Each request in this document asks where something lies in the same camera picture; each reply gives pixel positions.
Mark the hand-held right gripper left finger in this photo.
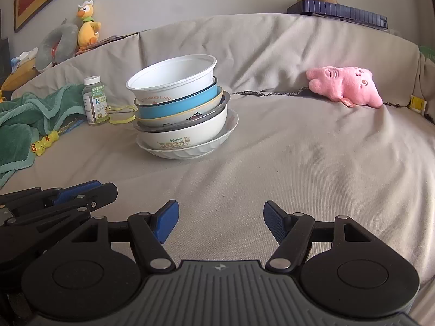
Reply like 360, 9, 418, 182
69, 200, 180, 273

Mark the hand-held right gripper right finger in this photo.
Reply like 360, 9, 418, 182
263, 200, 373, 273

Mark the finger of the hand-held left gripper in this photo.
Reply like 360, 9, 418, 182
0, 180, 103, 208
6, 182, 118, 227

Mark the floral white deep plate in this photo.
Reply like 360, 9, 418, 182
135, 108, 239, 160

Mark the large white ceramic bowl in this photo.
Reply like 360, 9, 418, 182
136, 103, 228, 151

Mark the yellow-rimmed white bowl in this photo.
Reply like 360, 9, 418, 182
135, 86, 225, 128

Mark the blue enamel bowl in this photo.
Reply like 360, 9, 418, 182
134, 77, 220, 120

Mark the stainless steel bowl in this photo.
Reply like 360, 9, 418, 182
134, 91, 231, 133

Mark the white plastic tub bowl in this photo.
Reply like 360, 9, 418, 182
126, 54, 218, 106

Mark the small yellow toy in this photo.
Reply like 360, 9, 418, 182
29, 132, 60, 157

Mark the colourful beaded strip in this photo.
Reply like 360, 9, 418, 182
57, 115, 83, 134

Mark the green towel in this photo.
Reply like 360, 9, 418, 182
0, 83, 86, 190

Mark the clear vitamin bottle white cap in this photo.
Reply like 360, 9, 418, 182
82, 76, 110, 126

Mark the yellow cushion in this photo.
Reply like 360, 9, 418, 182
0, 64, 39, 91

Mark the grey neck pillow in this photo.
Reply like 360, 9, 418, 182
35, 23, 80, 73

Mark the brown cardboard strip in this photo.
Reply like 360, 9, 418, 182
76, 33, 141, 55

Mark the pink plush toy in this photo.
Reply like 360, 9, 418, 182
306, 65, 384, 109

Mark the yellow duck plush toy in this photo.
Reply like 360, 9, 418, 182
76, 0, 102, 51

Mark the yellow loop strap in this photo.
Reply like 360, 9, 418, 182
108, 105, 138, 125

